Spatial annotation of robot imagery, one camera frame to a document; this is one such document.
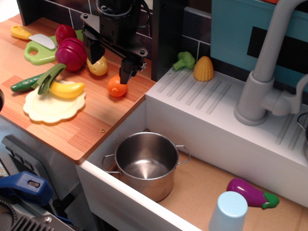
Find purple toy eggplant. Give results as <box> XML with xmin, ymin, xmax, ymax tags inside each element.
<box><xmin>227</xmin><ymin>178</ymin><xmax>280</xmax><ymax>210</ymax></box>

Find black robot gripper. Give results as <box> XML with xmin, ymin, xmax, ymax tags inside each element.
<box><xmin>80</xmin><ymin>9</ymin><xmax>148</xmax><ymax>84</ymax></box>

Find white toy sink unit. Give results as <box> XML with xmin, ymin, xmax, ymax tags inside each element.
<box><xmin>77</xmin><ymin>70</ymin><xmax>308</xmax><ymax>231</ymax></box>

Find yellow toy banana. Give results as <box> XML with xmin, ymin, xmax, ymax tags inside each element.
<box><xmin>49</xmin><ymin>82</ymin><xmax>85</xmax><ymax>99</ymax></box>

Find orange toy carrot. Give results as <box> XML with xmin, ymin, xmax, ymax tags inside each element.
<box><xmin>107</xmin><ymin>75</ymin><xmax>128</xmax><ymax>97</ymax></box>

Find green toy broccoli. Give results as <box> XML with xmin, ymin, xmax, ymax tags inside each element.
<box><xmin>172</xmin><ymin>51</ymin><xmax>195</xmax><ymax>71</ymax></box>

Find small magenta toy fruit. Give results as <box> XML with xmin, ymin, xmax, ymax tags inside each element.
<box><xmin>55</xmin><ymin>24</ymin><xmax>77</xmax><ymax>46</ymax></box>

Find cream scalloped toy plate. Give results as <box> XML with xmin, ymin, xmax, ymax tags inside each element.
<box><xmin>23</xmin><ymin>89</ymin><xmax>86</xmax><ymax>123</ymax></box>

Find yellow handled toy knife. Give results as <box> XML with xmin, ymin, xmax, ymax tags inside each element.
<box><xmin>10</xmin><ymin>26</ymin><xmax>56</xmax><ymax>50</ymax></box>

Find yellow toy potato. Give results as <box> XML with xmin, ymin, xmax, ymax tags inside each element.
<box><xmin>87</xmin><ymin>56</ymin><xmax>108</xmax><ymax>76</ymax></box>

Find blue clamp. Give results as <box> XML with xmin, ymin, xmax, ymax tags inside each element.
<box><xmin>0</xmin><ymin>171</ymin><xmax>53</xmax><ymax>206</ymax></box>

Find green toy cutting board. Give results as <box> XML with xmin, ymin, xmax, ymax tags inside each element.
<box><xmin>24</xmin><ymin>36</ymin><xmax>83</xmax><ymax>65</ymax></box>

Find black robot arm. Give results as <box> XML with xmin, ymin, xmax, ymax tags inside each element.
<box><xmin>80</xmin><ymin>0</ymin><xmax>151</xmax><ymax>84</ymax></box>

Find stainless steel pot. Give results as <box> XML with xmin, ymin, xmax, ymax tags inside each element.
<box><xmin>103</xmin><ymin>131</ymin><xmax>191</xmax><ymax>202</ymax></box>

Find yellow toy corn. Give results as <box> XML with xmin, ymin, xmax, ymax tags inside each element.
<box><xmin>193</xmin><ymin>56</ymin><xmax>214</xmax><ymax>81</ymax></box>

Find wooden toy countertop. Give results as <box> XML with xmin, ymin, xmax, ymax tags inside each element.
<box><xmin>0</xmin><ymin>15</ymin><xmax>154</xmax><ymax>165</ymax></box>

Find light blue plastic cup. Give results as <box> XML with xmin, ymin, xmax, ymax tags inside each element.
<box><xmin>208</xmin><ymin>191</ymin><xmax>248</xmax><ymax>231</ymax></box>

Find green toy cucumber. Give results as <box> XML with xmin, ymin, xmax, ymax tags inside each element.
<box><xmin>11</xmin><ymin>74</ymin><xmax>43</xmax><ymax>92</ymax></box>

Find grey toy faucet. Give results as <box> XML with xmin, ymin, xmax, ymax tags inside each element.
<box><xmin>234</xmin><ymin>0</ymin><xmax>308</xmax><ymax>126</ymax></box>

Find large magenta toy onion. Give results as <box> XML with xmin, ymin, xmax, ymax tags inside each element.
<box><xmin>55</xmin><ymin>37</ymin><xmax>87</xmax><ymax>72</ymax></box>

